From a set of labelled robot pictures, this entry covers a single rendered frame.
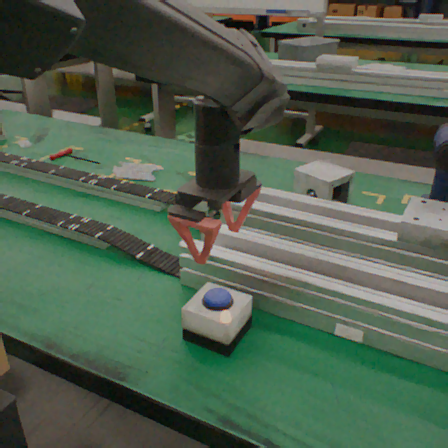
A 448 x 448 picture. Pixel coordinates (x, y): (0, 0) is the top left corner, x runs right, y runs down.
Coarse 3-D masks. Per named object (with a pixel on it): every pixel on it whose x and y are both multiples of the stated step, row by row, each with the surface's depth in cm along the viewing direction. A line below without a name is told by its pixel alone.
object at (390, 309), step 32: (224, 224) 88; (192, 256) 83; (224, 256) 79; (256, 256) 85; (288, 256) 81; (320, 256) 79; (256, 288) 78; (288, 288) 75; (320, 288) 72; (352, 288) 71; (384, 288) 75; (416, 288) 73; (320, 320) 75; (352, 320) 73; (384, 320) 69; (416, 320) 67; (416, 352) 69
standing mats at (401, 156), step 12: (48, 96) 523; (60, 96) 524; (60, 108) 482; (72, 108) 482; (84, 108) 482; (360, 144) 385; (372, 144) 385; (360, 156) 362; (372, 156) 362; (384, 156) 362; (396, 156) 362; (408, 156) 362; (420, 156) 362; (432, 156) 361
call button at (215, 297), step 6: (216, 288) 73; (222, 288) 73; (204, 294) 72; (210, 294) 72; (216, 294) 72; (222, 294) 72; (228, 294) 72; (204, 300) 71; (210, 300) 70; (216, 300) 70; (222, 300) 70; (228, 300) 71; (210, 306) 71; (216, 306) 70; (222, 306) 70
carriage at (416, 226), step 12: (408, 204) 86; (420, 204) 86; (432, 204) 86; (444, 204) 86; (408, 216) 82; (420, 216) 82; (432, 216) 82; (444, 216) 82; (408, 228) 81; (420, 228) 80; (432, 228) 79; (444, 228) 79; (408, 240) 82; (420, 240) 81; (432, 240) 80; (444, 240) 79
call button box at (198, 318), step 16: (208, 288) 75; (224, 288) 75; (192, 304) 72; (240, 304) 72; (192, 320) 71; (208, 320) 69; (240, 320) 71; (192, 336) 72; (208, 336) 71; (224, 336) 69; (240, 336) 73; (224, 352) 70
